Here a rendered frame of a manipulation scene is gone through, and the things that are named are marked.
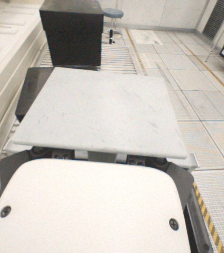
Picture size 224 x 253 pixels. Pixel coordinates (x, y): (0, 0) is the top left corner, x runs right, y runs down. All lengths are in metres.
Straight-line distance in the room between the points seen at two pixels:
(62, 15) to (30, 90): 0.40
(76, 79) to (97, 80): 0.02
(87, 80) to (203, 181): 1.47
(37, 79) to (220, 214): 1.48
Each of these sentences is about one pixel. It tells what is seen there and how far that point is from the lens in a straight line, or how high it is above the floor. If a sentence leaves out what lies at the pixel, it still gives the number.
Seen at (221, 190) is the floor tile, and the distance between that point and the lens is 1.62.
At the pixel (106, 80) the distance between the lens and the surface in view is 0.16.
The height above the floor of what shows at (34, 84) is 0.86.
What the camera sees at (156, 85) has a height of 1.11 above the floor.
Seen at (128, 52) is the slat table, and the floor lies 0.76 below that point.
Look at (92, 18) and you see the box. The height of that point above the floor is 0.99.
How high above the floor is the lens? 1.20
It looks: 49 degrees down
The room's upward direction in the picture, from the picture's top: 8 degrees clockwise
